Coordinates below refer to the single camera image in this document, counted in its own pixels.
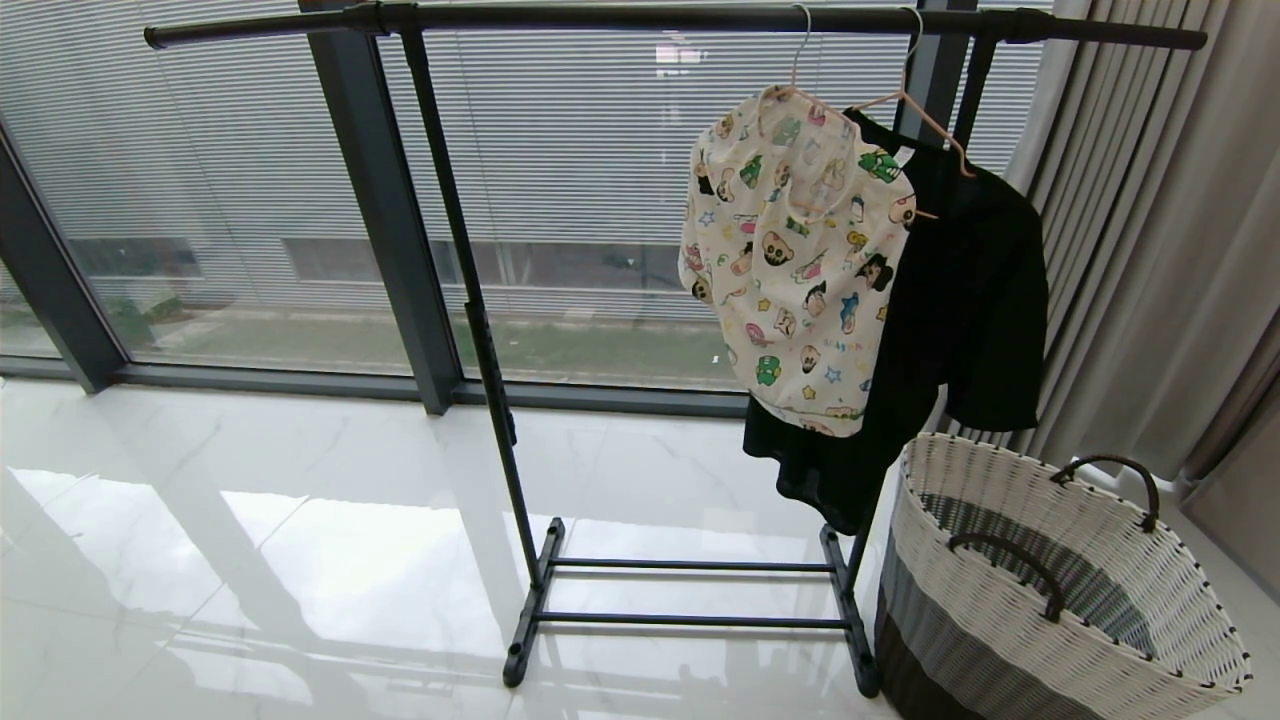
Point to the cream printed garment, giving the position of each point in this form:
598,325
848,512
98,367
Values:
800,300

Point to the black garment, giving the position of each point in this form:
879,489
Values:
980,300

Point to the pink clothes hanger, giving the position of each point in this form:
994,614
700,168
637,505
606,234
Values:
794,75
935,127

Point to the black clothes rack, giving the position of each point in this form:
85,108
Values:
600,17

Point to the white laundry basket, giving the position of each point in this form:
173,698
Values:
1000,640

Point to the window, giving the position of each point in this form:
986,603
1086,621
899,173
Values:
385,220

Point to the beige curtain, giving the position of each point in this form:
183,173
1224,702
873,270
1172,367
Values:
1150,250

